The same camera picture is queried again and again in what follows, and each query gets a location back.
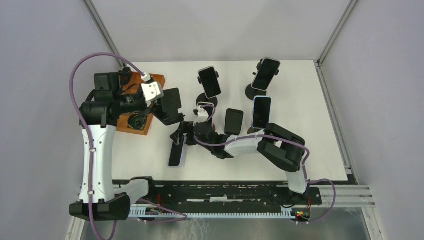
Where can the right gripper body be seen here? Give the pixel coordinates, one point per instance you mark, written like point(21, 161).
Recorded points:
point(187, 127)

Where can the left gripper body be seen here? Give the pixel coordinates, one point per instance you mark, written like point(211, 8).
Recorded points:
point(150, 104)

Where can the lilac case smartphone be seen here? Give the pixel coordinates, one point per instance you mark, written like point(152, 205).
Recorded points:
point(177, 155)

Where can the black folding phone stand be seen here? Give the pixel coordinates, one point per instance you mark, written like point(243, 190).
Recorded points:
point(171, 103)

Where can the black small phone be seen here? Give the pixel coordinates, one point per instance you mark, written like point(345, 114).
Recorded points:
point(233, 121)

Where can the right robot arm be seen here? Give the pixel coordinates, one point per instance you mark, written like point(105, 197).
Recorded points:
point(283, 148)

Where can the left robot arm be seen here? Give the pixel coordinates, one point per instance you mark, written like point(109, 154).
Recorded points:
point(101, 111)

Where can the black round-base phone stand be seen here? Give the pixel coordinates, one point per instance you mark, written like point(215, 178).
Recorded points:
point(202, 98)

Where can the phone on rear stand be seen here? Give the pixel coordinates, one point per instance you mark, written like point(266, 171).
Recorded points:
point(208, 77)

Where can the phone on stand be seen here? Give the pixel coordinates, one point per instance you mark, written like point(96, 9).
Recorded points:
point(267, 68)
point(208, 77)

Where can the wood-base stand right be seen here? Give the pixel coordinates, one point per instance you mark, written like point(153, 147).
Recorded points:
point(252, 130)

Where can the black right phone stand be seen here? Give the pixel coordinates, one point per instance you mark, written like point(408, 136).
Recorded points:
point(251, 93)

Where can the light blue case phone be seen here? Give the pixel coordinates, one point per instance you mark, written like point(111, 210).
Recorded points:
point(261, 112)

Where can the phone on right stand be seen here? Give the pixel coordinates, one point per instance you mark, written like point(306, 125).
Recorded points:
point(267, 68)

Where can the wooden compartment tray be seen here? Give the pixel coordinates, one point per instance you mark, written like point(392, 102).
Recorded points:
point(122, 124)

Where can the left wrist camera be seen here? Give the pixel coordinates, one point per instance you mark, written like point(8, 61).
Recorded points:
point(152, 91)

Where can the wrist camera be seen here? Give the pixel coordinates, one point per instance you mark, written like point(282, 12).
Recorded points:
point(202, 112)
point(152, 91)

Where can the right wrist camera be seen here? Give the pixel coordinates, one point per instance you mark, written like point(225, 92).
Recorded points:
point(202, 112)

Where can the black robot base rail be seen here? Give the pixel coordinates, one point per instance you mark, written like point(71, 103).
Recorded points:
point(229, 197)

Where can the white cable duct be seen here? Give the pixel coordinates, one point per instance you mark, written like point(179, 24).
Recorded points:
point(145, 212)

